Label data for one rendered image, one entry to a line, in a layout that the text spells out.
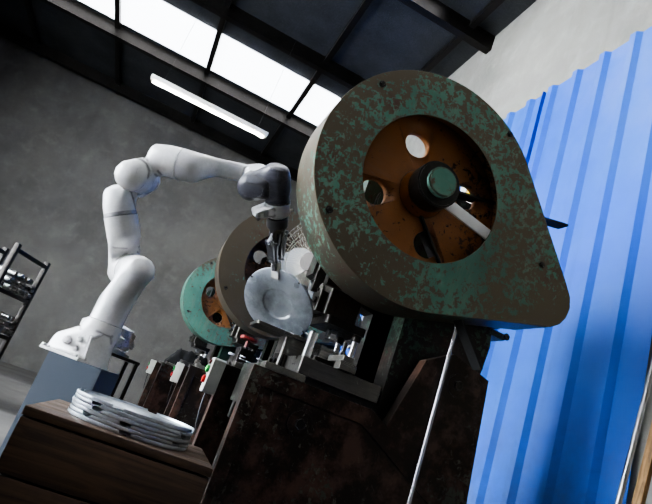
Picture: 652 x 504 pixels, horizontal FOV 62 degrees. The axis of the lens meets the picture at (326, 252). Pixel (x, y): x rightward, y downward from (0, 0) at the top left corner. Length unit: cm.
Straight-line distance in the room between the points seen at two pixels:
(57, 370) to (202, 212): 715
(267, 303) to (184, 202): 692
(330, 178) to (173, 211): 729
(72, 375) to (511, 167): 160
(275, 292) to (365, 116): 72
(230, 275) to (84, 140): 611
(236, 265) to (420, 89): 184
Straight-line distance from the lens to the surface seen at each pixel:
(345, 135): 174
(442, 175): 178
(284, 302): 204
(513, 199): 200
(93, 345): 192
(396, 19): 573
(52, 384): 192
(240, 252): 339
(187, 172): 190
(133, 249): 203
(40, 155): 914
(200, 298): 505
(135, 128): 927
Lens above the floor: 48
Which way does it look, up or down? 18 degrees up
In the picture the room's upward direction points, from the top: 20 degrees clockwise
